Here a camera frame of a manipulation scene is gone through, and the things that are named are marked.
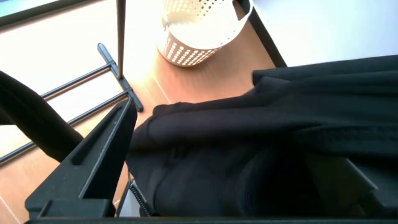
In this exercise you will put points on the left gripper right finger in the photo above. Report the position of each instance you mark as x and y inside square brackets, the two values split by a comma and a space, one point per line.
[357, 193]

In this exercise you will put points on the black clothes rack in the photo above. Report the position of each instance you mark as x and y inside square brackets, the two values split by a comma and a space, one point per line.
[121, 37]

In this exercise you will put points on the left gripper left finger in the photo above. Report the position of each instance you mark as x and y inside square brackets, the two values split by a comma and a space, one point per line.
[93, 174]

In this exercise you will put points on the black short-sleeved shirt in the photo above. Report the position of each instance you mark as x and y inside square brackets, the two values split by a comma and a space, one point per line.
[248, 124]

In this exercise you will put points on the white laundry basket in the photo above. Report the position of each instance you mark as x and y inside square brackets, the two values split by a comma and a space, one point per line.
[199, 34]

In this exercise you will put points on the window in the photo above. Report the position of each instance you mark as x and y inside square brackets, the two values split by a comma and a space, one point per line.
[31, 7]

